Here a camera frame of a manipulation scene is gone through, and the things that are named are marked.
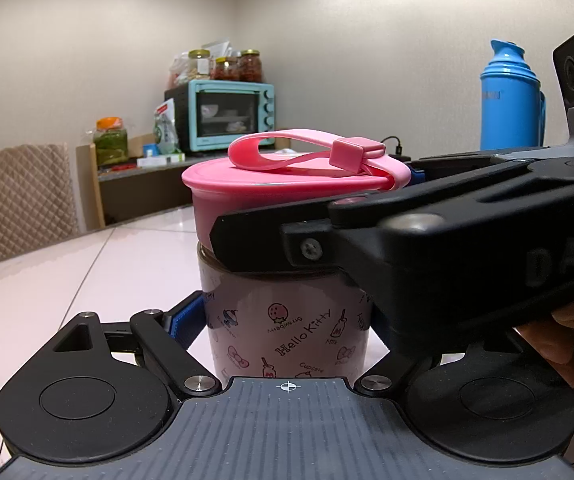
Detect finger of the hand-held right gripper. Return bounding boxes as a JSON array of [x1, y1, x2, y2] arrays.
[[210, 192, 444, 282], [407, 150, 535, 187]]

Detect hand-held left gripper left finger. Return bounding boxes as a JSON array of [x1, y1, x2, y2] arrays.
[[52, 291, 221, 395]]

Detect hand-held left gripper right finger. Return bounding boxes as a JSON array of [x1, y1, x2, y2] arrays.
[[354, 347, 442, 400]]

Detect pink bottle cap with strap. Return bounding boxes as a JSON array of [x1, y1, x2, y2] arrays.
[[182, 129, 412, 261]]

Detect pink printed bottle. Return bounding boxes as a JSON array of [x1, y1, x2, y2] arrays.
[[197, 240, 388, 383]]

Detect person's right hand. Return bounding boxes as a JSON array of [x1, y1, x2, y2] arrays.
[[516, 292, 574, 391]]

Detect blue thermos flask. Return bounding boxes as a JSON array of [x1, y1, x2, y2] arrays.
[[479, 39, 548, 151]]

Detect teal toaster oven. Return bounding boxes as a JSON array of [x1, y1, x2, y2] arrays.
[[164, 80, 276, 155]]

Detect flat white box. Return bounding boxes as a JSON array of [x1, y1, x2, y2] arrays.
[[137, 154, 186, 167]]

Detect wooden side table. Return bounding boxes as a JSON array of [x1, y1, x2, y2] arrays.
[[89, 132, 235, 228]]

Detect green and white snack bag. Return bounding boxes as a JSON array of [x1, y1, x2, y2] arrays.
[[153, 100, 184, 156]]

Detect tall jar with red contents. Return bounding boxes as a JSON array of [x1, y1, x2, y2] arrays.
[[239, 50, 263, 84]]

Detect small jar with red contents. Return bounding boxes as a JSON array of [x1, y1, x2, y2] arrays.
[[212, 56, 240, 83]]

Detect green jar with orange lid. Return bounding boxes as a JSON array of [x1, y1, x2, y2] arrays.
[[93, 117, 129, 167]]

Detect glass jar with pale contents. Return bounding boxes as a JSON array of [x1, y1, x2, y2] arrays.
[[187, 49, 212, 82]]

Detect clear plastic bag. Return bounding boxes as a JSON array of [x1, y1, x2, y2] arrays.
[[167, 54, 190, 89]]

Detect chair with quilted beige cover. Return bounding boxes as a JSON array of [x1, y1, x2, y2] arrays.
[[0, 143, 82, 267]]

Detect black charger with cable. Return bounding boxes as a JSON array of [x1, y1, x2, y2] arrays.
[[379, 136, 412, 162]]

